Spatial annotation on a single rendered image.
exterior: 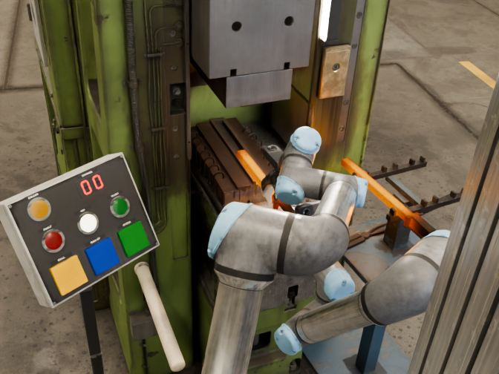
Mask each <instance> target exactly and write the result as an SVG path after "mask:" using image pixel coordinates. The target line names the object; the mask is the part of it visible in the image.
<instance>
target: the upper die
mask: <svg viewBox="0 0 499 374"><path fill-rule="evenodd" d="M189 59H190V62H191V63H192V65H193V66H194V68H195V69H196V70H197V72H198V73H199V74H200V75H201V77H202V78H203V79H204V81H205V82H206V83H207V85H208V86H209V87H210V88H211V90H212V91H213V92H214V94H215V95H216V97H217V98H218V99H219V100H220V101H221V103H222V104H223V105H224V107H225V108H234V107H239V106H245V105H254V104H259V103H265V102H274V101H279V100H285V99H290V92H291V83H292V75H293V69H292V68H291V69H289V68H288V67H287V66H286V65H284V69H283V70H274V71H267V72H262V73H251V74H245V75H239V76H236V75H235V74H234V73H233V72H232V71H231V70H230V76H228V77H222V78H216V79H209V78H208V77H207V76H206V74H205V73H204V72H203V71H202V70H201V68H200V67H199V66H198V64H197V63H196V61H195V60H194V59H193V58H192V57H191V56H190V54H189Z"/></svg>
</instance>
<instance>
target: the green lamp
mask: <svg viewBox="0 0 499 374"><path fill-rule="evenodd" d="M113 210H114V212H115V213H116V214H118V215H123V214H125V213H126V212H127V210H128V204H127V202H126V201H125V200H124V199H122V198H119V199H116V200H115V201H114V204H113Z"/></svg>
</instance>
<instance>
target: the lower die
mask: <svg viewBox="0 0 499 374"><path fill-rule="evenodd" d="M219 120H223V121H224V122H225V123H226V125H227V126H228V128H229V129H230V131H231V132H232V133H233V134H234V136H235V137H236V139H237V140H238V141H239V143H240V144H241V145H242V147H243V148H244V150H246V151H247V153H248V154H249V155H250V156H251V158H252V159H253V160H254V161H255V162H256V164H257V165H258V166H259V168H260V169H261V170H262V171H263V172H264V173H265V175H268V174H269V172H271V171H272V170H274V169H275V168H274V167H273V166H272V165H271V164H270V166H268V163H269V161H268V160H267V159H266V158H264V159H263V158H262V157H263V155H262V153H263V151H262V150H261V149H260V150H259V152H257V150H258V148H259V147H258V145H257V144H256V143H254V145H252V143H253V141H254V140H253V138H252V137H249V139H247V137H248V135H249V134H248V132H247V131H246V130H245V131H244V133H243V132H242V131H243V129H244V127H243V125H242V124H241V123H240V122H239V121H238V119H237V118H236V117H233V118H229V119H224V117H221V118H216V119H210V120H209V122H203V123H198V124H196V126H195V127H191V131H192V130H195V131H197V133H198V137H200V138H201V139H202V143H204V144H205V145H206V150H209V151H210V157H214V159H215V164H218V165H219V167H220V170H219V171H222V172H223V173H224V178H223V179H222V174H216V175H215V192H216V194H217V196H218V197H219V199H220V201H221V202H222V204H223V205H224V207H225V206H226V205H227V204H229V203H232V202H239V203H247V204H250V203H257V202H261V201H265V200H267V199H266V197H263V195H262V192H261V187H260V186H259V184H258V185H256V180H255V178H254V177H253V176H252V175H251V173H250V171H249V170H248V169H247V167H246V166H245V165H244V163H243V162H242V160H241V159H240V157H239V156H238V155H237V153H236V152H235V150H234V149H233V147H232V146H231V145H230V144H229V142H228V141H227V139H226V137H225V136H224V135H223V134H222V132H221V130H220V129H219V128H218V126H217V125H216V124H215V121H219ZM198 143H200V139H198V138H197V139H194V140H193V154H194V157H195V146H196V145H197V144H198ZM202 150H204V146H203V145H199V146H198V147H197V161H198V164H199V155H200V152H201V151H202ZM207 157H209V153H208V152H207V151H205V152H203V153H202V154H201V168H202V170H203V161H204V160H205V159H206V158H207ZM212 164H213V159H208V160H207V161H206V177H207V179H208V168H209V167H210V166H211V165H212ZM199 165H200V164H199ZM217 171H218V167H217V166H212V167H211V168H210V183H211V185H212V179H213V175H214V173H215V172H217ZM248 200H250V202H249V203H248V202H247V201H248Z"/></svg>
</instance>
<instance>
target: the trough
mask: <svg viewBox="0 0 499 374"><path fill-rule="evenodd" d="M215 124H216V125H217V126H218V128H219V129H220V130H221V132H222V134H223V135H224V136H225V137H226V139H227V141H228V142H229V144H230V145H231V146H232V147H233V149H234V150H235V152H236V153H237V151H241V150H244V148H243V147H242V145H241V144H240V143H239V141H238V140H237V139H236V137H235V136H234V134H233V133H232V132H231V131H230V129H229V128H228V126H227V125H226V123H225V122H224V121H223V120H219V121H215Z"/></svg>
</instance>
